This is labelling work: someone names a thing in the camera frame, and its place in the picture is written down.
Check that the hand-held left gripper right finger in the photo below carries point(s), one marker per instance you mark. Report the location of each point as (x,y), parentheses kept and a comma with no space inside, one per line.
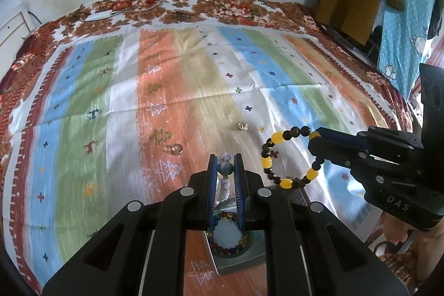
(239,192)

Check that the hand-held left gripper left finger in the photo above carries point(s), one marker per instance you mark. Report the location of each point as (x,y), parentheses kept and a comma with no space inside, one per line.
(211,192)

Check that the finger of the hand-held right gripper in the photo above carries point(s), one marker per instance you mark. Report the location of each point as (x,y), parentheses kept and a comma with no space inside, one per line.
(333,155)
(341,137)

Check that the rectangular metal tin box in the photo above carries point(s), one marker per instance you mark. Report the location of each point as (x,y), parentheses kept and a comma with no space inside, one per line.
(239,264)

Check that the person's right hand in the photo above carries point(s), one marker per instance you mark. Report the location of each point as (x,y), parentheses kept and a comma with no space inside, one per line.
(399,230)

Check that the small clear crystal bead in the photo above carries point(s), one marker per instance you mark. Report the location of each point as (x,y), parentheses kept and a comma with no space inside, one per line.
(242,125)

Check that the striped colourful mat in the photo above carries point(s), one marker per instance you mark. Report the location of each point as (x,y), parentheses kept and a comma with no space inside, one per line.
(173,91)

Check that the blue dotted cartoon cloth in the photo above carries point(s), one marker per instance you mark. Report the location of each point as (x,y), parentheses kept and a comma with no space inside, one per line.
(406,39)

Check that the dark cloth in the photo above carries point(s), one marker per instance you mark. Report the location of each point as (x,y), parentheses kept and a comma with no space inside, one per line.
(436,15)

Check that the floral brown bedsheet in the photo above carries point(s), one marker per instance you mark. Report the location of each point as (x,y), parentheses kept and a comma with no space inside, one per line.
(225,8)

